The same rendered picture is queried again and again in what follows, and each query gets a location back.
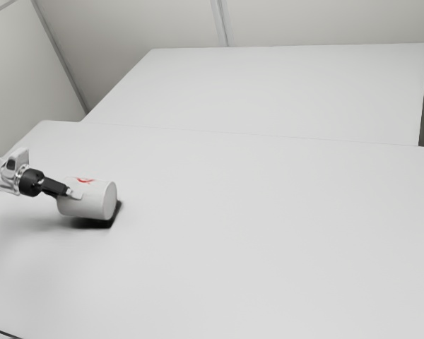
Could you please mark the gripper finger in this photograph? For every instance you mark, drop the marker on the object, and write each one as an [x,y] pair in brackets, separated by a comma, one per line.
[58,187]

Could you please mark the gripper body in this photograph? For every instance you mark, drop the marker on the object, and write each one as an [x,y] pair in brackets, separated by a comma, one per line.
[31,181]

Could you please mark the white mug with red print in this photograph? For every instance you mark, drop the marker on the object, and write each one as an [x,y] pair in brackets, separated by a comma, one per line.
[92,200]

